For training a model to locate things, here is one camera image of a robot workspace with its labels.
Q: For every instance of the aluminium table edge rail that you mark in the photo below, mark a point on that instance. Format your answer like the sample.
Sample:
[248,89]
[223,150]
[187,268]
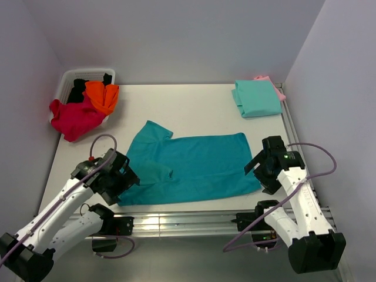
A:
[181,224]

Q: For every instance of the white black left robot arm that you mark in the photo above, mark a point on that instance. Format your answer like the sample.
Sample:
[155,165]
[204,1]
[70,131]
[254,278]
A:
[81,209]

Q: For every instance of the folded mint t shirt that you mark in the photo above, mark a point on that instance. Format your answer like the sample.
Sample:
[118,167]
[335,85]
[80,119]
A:
[256,98]

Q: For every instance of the black t shirt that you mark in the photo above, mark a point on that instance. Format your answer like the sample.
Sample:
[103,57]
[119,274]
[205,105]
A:
[76,93]

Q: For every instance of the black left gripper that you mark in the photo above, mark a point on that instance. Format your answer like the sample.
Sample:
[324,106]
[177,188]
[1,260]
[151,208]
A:
[127,179]

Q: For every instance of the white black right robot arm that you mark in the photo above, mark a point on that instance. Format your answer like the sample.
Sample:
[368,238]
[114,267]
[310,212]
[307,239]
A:
[312,243]

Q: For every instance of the folded pink t shirt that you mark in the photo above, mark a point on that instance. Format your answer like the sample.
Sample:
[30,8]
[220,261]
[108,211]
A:
[279,93]

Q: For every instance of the magenta t shirt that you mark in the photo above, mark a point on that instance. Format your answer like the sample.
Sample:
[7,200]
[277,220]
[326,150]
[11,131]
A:
[75,119]

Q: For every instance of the white plastic laundry basket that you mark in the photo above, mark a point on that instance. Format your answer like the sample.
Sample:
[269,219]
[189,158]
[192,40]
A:
[66,83]

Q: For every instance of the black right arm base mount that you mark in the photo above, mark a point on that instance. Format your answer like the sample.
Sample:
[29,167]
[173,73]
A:
[260,232]

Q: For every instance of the teal t shirt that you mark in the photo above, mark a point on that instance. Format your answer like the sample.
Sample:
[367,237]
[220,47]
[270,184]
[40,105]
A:
[187,169]

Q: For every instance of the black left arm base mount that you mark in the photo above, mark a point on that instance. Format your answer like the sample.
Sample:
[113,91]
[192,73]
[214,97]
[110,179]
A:
[113,232]

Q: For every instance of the orange t shirt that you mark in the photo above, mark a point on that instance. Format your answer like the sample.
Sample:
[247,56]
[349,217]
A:
[103,97]

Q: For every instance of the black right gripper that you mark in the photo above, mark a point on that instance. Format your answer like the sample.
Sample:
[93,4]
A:
[272,185]

